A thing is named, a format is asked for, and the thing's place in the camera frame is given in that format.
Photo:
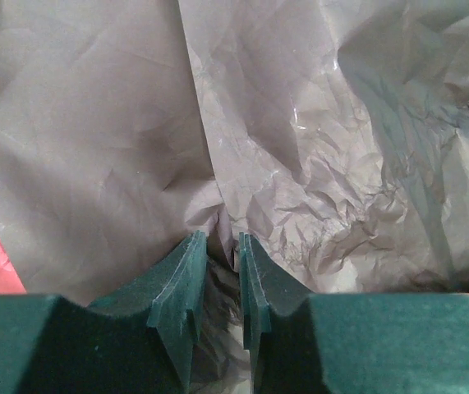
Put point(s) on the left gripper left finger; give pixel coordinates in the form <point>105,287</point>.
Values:
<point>139,339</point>

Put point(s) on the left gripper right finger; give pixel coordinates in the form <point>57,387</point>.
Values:
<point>305,342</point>

